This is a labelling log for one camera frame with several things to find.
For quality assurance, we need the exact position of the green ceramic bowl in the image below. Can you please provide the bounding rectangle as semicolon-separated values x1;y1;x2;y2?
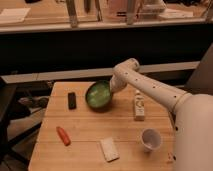
85;80;113;109

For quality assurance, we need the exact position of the white device on bench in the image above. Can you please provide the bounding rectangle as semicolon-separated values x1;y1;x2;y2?
142;0;166;13

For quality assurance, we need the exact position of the metal frame post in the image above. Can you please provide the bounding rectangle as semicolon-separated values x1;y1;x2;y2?
66;0;78;28
126;0;136;25

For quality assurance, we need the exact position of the white paper cup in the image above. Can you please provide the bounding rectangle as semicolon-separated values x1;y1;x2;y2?
140;128;162;153

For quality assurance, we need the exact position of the metal frame post right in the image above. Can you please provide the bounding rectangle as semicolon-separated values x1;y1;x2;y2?
126;0;136;25

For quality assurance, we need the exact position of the beige sponge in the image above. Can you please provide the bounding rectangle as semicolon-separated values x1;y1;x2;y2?
100;138;119;162

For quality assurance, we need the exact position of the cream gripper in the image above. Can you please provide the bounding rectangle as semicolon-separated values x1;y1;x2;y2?
110;76;127;93

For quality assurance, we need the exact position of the white paper sheet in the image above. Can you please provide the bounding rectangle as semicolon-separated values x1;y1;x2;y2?
0;8;30;24

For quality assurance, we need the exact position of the orange carrot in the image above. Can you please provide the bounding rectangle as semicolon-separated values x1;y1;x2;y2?
56;127;71;146

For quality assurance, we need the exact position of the black rectangular block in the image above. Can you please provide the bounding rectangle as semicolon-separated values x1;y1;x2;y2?
68;92;76;109

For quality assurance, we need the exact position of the white tube bottle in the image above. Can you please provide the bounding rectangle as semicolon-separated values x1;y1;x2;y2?
134;90;145;121

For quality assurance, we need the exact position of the metal frame post left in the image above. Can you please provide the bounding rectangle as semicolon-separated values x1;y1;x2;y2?
66;0;78;28

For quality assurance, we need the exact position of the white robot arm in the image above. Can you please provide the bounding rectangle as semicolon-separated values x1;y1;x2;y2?
110;58;213;171

